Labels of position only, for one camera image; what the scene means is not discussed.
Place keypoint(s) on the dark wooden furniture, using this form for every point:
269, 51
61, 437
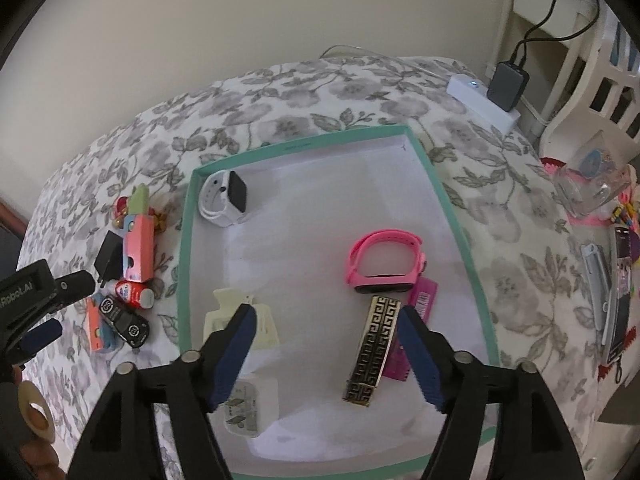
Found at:
12, 235

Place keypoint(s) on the black toy car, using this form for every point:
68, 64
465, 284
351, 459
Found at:
122, 322

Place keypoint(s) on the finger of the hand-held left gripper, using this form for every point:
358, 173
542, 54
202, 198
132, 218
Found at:
75, 287
42, 337

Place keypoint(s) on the purple lighter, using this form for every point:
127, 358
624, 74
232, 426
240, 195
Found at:
425, 300

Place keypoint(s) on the small orange blue toy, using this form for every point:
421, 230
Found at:
95, 330

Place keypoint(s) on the colourful crochet mat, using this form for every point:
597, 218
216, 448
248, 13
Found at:
595, 221

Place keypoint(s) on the silver nail clipper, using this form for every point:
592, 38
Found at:
597, 285

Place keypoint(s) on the black plugged-in charger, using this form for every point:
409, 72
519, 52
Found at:
507, 85

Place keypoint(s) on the person's left hand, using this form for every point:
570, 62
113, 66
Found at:
37, 460

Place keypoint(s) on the white power strip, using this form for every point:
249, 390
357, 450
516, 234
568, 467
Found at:
465, 87

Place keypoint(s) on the small gold trinket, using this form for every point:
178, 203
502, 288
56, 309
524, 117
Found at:
160, 221

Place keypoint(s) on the small red toy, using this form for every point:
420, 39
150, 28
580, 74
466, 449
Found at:
120, 205

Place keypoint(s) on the pile of colourful small toys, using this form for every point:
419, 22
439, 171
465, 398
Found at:
632, 220

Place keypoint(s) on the black smartphone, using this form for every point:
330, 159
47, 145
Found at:
620, 310

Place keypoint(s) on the white cutout shelf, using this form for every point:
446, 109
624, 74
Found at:
600, 60

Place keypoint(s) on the cream hair claw clip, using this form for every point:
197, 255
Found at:
220, 315

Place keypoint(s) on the white charger cube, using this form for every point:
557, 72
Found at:
250, 405

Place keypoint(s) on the orange blue toy knife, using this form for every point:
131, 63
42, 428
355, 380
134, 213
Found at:
140, 245

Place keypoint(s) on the gold black patterned lighter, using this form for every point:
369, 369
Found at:
372, 350

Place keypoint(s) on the white smartwatch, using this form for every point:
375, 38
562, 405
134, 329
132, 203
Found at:
215, 200

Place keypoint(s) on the red white glue bottle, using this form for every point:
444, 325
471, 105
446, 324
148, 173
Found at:
132, 292

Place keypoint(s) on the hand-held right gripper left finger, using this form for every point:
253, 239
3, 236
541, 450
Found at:
232, 355

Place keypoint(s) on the teal-edged white box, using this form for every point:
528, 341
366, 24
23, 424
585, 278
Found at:
320, 220

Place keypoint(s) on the black power adapter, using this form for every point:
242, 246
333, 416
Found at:
110, 257

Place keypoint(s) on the clear glass cup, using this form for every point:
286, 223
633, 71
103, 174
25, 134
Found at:
590, 190

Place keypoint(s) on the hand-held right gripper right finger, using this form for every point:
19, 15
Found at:
417, 355

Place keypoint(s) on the pink smartwatch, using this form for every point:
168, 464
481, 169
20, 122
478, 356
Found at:
360, 250

